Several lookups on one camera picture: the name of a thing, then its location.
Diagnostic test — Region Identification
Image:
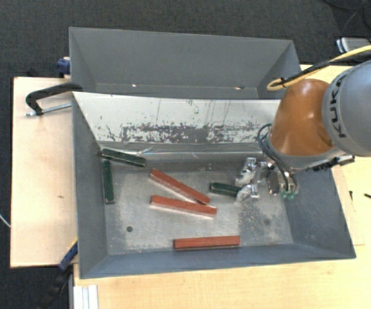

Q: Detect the grey metal bin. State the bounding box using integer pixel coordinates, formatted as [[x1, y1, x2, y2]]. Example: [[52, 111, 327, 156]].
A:
[[68, 26, 357, 280]]

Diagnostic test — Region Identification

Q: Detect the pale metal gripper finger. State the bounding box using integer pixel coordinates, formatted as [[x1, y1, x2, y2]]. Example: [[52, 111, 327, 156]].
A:
[[235, 156, 259, 187], [235, 185, 260, 202]]

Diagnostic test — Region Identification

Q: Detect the pale wood flat board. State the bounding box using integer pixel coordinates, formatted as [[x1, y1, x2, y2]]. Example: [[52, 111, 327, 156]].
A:
[[10, 77, 78, 268]]

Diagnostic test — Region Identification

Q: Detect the dark green flat block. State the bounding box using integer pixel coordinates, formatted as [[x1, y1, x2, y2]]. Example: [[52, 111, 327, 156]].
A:
[[100, 147, 147, 168], [209, 182, 242, 198], [102, 159, 116, 205]]

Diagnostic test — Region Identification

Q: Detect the red-brown flat block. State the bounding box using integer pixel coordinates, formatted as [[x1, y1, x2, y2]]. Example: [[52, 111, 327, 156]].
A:
[[172, 235, 241, 250], [149, 168, 212, 205], [149, 194, 218, 220]]

